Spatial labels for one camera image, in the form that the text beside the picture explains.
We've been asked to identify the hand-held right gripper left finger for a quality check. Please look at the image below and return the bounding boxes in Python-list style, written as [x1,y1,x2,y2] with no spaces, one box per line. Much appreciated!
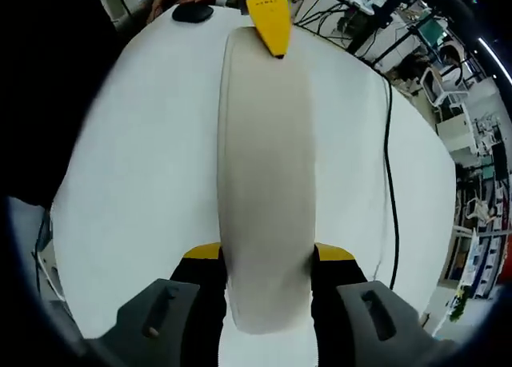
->
[86,241,229,367]

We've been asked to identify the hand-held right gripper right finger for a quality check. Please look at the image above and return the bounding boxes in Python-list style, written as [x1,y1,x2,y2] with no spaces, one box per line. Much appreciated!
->
[310,241,461,367]

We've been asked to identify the beige cutlery case lid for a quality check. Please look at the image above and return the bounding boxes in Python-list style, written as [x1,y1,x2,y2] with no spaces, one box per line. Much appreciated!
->
[217,25,318,336]

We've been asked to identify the black computer mouse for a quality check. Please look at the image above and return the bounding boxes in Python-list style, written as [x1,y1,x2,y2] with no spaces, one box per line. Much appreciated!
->
[171,3,214,24]

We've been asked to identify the white office chair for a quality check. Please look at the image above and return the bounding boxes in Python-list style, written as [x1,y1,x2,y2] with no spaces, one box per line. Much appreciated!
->
[417,64,472,109]

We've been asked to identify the person's dark clothing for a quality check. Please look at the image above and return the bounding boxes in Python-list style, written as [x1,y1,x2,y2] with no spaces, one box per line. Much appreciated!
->
[0,0,135,210]

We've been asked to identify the black power cable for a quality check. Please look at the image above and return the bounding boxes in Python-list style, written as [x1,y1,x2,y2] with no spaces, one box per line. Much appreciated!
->
[382,78,402,293]

